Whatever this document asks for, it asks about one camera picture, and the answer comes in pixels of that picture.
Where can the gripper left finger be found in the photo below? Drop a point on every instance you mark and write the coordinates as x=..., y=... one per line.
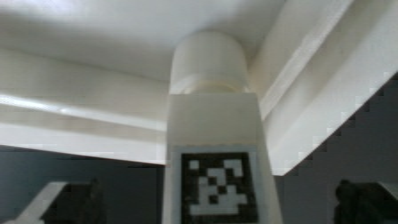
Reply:
x=66, y=204

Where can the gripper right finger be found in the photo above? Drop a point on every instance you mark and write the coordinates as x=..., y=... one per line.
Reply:
x=366, y=203

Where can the white table leg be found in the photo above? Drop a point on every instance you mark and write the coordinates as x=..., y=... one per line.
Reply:
x=219, y=186

